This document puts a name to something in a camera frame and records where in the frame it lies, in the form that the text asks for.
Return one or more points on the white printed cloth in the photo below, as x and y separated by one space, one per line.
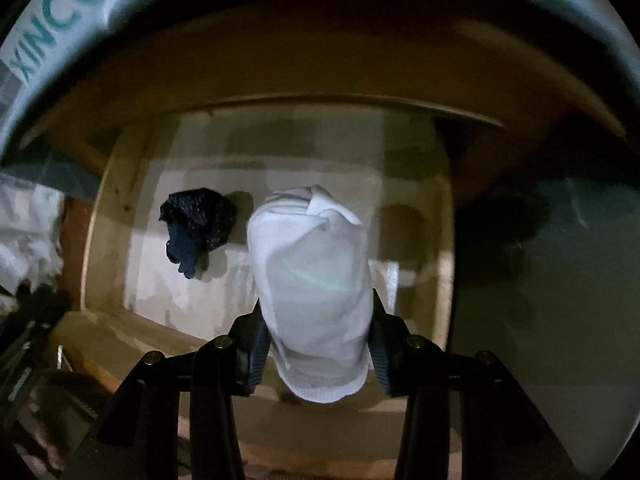
25 240

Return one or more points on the wooden cabinet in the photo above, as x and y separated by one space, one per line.
300 60

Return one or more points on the white sock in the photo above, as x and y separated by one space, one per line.
310 285

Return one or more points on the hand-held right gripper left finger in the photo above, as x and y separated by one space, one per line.
260 355

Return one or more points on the wooden drawer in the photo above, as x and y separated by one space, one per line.
115 220

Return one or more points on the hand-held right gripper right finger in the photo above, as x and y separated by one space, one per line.
381 365

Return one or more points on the white cardboard box teal print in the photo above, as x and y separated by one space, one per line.
30 95

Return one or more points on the dark blue underwear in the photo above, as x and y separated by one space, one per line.
200 220

